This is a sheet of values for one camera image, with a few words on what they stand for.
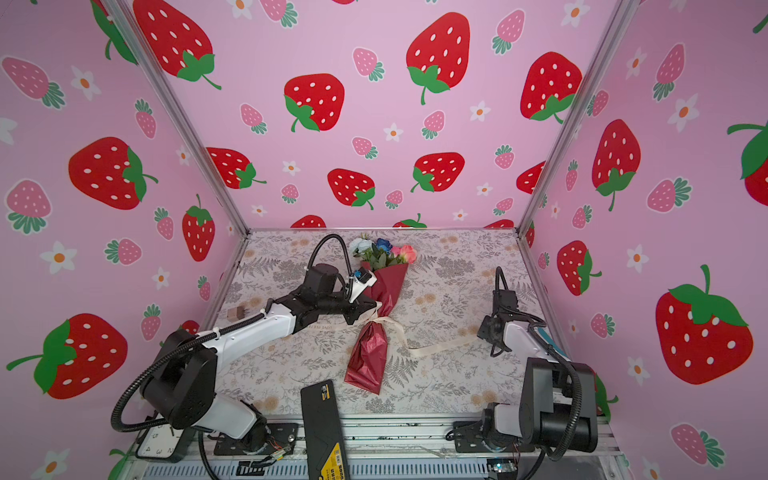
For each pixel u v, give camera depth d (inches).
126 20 27.1
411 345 35.6
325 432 29.0
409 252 43.2
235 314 37.4
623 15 27.1
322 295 27.1
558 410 16.3
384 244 42.5
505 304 28.3
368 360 33.1
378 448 28.8
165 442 27.5
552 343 19.3
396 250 43.5
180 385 17.1
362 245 42.3
